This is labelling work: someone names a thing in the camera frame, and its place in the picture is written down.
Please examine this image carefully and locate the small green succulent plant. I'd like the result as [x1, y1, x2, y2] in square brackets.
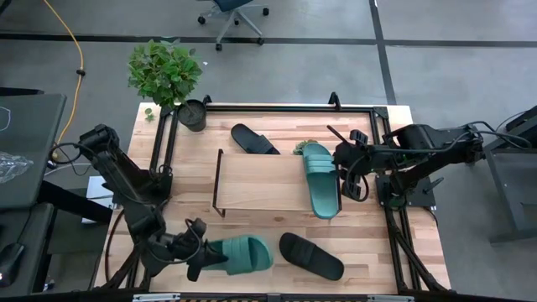
[292, 139, 312, 156]

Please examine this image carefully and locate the dark grey desk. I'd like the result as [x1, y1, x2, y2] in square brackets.
[0, 87, 68, 211]

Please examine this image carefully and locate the black side table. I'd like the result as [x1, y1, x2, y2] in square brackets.
[0, 203, 55, 299]

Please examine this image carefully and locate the dark metal stand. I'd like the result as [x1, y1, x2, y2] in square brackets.
[482, 104, 537, 247]

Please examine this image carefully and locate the leafy plant in black pot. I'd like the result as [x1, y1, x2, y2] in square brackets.
[127, 38, 208, 133]

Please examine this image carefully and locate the silver metal bracket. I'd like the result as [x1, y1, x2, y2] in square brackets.
[367, 294, 415, 302]
[132, 293, 181, 302]

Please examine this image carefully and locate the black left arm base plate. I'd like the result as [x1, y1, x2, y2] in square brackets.
[112, 165, 174, 206]

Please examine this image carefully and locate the green rubber slide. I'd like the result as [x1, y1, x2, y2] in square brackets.
[301, 142, 341, 221]
[205, 234, 274, 276]

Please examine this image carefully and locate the white box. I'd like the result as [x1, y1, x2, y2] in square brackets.
[81, 175, 117, 226]

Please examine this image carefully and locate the black aluminium table frame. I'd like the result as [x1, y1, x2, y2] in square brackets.
[90, 91, 452, 294]

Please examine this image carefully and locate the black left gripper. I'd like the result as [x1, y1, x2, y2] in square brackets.
[169, 217, 230, 282]

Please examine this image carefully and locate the blue office chair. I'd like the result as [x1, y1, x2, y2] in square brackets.
[196, 0, 270, 52]

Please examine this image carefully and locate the black rubber slide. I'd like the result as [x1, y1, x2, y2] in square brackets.
[230, 122, 281, 155]
[279, 232, 346, 282]

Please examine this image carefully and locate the wooden shelf with black frame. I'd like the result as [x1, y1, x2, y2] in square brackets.
[211, 148, 343, 219]

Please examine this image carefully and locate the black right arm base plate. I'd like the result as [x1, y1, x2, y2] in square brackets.
[376, 174, 437, 210]

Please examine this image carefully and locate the clear plastic bag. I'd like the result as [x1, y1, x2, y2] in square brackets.
[0, 151, 34, 185]

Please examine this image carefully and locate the yellow cable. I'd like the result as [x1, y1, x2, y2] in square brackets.
[41, 0, 85, 146]

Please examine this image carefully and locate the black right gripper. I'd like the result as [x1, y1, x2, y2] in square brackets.
[326, 124, 373, 200]

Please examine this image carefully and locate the black computer mouse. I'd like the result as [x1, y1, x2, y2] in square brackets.
[0, 242, 25, 289]

